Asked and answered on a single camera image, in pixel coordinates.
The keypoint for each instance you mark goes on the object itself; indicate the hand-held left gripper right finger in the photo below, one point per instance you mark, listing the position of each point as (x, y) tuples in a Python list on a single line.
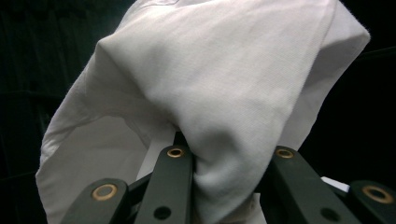
[(295, 189)]

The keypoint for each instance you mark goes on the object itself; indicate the white garment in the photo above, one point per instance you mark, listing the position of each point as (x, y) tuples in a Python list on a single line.
[(218, 77)]

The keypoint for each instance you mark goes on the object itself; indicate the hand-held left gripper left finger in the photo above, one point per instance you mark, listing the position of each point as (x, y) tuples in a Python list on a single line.
[(171, 186)]

